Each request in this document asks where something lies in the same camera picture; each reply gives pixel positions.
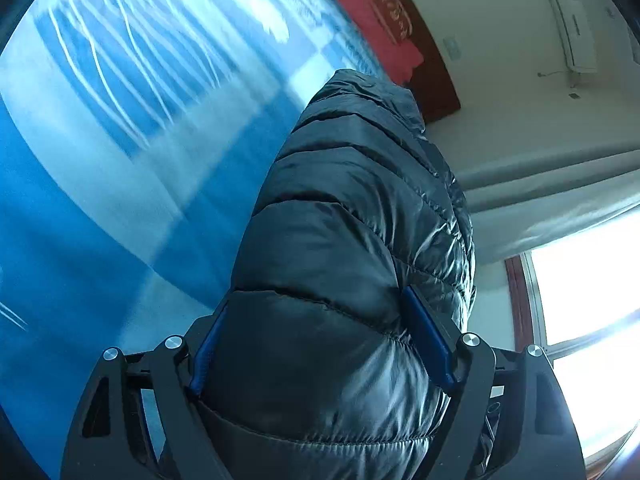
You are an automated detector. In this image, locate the window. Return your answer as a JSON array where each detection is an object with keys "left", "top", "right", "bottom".
[{"left": 505, "top": 207, "right": 640, "bottom": 467}]

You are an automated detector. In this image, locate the black puffer jacket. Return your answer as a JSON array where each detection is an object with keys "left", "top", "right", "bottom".
[{"left": 159, "top": 69, "right": 493, "bottom": 480}]

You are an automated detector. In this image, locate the white curtain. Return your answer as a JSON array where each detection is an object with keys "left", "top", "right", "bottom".
[{"left": 457, "top": 157, "right": 640, "bottom": 265}]

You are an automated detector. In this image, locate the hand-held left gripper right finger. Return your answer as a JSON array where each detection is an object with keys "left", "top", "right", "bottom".
[{"left": 402, "top": 287, "right": 586, "bottom": 480}]

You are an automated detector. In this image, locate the blue printed bed sheet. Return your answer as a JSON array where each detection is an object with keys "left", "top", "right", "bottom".
[{"left": 0, "top": 0, "right": 396, "bottom": 480}]

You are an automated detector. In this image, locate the dark red wooden headboard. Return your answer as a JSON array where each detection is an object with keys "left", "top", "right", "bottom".
[{"left": 374, "top": 0, "right": 462, "bottom": 124}]

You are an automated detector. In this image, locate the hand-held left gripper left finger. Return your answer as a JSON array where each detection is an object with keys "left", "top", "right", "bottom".
[{"left": 60, "top": 302, "right": 232, "bottom": 480}]

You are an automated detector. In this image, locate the white air conditioner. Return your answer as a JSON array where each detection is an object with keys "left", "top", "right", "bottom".
[{"left": 539, "top": 0, "right": 600, "bottom": 74}]

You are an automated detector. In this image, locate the red pillow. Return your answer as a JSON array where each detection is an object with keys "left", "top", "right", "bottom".
[{"left": 319, "top": 0, "right": 424, "bottom": 84}]

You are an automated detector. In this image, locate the air conditioner cable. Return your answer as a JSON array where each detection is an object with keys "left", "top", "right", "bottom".
[{"left": 537, "top": 67, "right": 583, "bottom": 87}]

